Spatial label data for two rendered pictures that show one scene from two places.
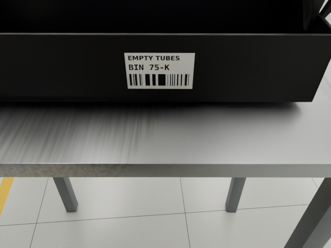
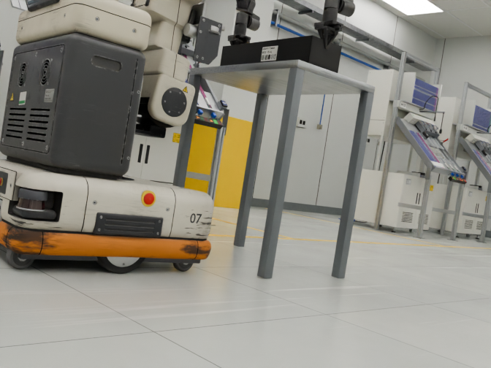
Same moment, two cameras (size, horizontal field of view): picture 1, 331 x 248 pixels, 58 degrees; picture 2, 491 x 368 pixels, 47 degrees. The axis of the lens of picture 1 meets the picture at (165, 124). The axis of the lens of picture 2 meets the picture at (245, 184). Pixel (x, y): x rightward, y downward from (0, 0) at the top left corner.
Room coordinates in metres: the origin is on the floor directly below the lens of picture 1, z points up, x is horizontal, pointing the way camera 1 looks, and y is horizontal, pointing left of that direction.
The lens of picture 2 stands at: (-1.15, -1.79, 0.36)
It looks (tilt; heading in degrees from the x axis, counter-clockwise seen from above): 1 degrees down; 50
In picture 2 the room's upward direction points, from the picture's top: 9 degrees clockwise
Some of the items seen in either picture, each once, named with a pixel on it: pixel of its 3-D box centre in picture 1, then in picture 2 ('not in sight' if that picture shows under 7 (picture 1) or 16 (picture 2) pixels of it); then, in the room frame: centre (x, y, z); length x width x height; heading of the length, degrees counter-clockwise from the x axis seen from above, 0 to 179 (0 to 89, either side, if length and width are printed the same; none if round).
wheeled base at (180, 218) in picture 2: not in sight; (88, 208); (-0.30, 0.06, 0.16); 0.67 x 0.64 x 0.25; 0
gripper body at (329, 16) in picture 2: not in sight; (329, 19); (0.45, -0.22, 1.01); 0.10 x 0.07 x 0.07; 90
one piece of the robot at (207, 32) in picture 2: not in sight; (187, 36); (-0.01, 0.06, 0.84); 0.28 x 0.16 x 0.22; 90
